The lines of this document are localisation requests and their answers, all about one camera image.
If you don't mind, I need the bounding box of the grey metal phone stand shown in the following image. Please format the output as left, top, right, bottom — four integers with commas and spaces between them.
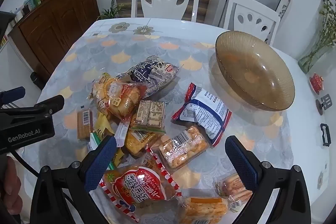
316, 94, 332, 115

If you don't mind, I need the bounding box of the rice crisp packet with barcode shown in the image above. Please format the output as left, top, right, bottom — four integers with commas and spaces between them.
158, 125, 210, 169

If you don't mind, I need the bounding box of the person's left hand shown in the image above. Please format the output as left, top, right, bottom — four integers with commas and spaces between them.
3, 156, 23, 224

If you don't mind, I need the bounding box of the amber ribbed glass bowl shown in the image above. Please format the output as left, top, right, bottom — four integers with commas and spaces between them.
215, 30, 295, 111

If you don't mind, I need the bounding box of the pink stick cracker packet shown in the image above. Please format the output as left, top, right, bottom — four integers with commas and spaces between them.
215, 173, 254, 212

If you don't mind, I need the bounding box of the red blue white packet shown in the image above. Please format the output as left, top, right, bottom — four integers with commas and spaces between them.
171, 82, 233, 148

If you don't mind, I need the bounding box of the row of tins and bottles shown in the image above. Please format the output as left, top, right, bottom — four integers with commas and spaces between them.
14, 0, 49, 22

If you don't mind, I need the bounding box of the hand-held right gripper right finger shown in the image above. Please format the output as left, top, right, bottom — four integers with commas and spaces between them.
224, 135, 311, 224

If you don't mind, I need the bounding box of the brown biscuit packet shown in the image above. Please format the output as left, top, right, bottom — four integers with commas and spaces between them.
130, 100, 166, 132

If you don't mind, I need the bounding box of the pink white slim packet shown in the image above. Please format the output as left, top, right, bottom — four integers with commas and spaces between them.
115, 119, 132, 147

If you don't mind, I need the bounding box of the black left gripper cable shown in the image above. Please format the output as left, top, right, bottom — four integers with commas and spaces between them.
9, 149, 74, 203

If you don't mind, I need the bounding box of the small yellow packet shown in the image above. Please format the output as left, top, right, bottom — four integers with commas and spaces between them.
94, 112, 115, 136

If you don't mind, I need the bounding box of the round cracker packet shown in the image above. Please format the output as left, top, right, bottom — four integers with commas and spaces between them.
91, 72, 124, 119

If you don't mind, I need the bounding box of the yellow orange packet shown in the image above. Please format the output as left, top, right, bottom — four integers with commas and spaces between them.
125, 130, 164, 157

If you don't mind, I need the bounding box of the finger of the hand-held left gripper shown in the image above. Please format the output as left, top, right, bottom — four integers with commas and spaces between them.
0, 86, 26, 108
0, 95, 65, 122

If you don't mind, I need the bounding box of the dark round container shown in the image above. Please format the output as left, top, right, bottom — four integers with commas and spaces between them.
30, 71, 46, 90

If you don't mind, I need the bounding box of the scallop pattern tablecloth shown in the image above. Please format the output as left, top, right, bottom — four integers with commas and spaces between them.
22, 18, 294, 224

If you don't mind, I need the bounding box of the navy white patterned bread packet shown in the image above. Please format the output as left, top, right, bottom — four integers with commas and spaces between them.
117, 55, 181, 98

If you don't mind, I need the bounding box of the orange band rice cracker packet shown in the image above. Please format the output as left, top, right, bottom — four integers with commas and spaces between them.
181, 196, 229, 224

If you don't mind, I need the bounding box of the red striped sausage packet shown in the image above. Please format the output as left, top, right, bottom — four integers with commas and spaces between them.
98, 147, 183, 223

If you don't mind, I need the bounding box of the brown wooden cabinet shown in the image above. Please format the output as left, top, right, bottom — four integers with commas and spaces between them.
8, 0, 100, 83

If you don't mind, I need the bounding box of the black plastic bracket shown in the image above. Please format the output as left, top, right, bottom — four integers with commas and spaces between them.
320, 123, 331, 147

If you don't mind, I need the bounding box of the clear glass vase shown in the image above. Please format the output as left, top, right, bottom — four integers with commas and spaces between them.
298, 43, 332, 73

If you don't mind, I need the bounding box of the small brown cake packet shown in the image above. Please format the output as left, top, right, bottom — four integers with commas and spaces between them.
77, 109, 93, 141

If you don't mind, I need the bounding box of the red lidded teacup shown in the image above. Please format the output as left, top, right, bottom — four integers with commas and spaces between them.
309, 72, 324, 94

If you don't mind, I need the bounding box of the clear orange bread packet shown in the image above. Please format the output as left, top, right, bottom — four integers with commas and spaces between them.
108, 83, 148, 123

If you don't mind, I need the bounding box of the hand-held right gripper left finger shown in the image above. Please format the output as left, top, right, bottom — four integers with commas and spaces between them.
29, 135, 117, 224

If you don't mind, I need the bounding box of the white red hanging decoration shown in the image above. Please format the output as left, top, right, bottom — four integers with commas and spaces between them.
274, 0, 296, 22

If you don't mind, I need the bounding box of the green potted plant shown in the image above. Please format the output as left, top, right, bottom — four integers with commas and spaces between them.
98, 0, 126, 21

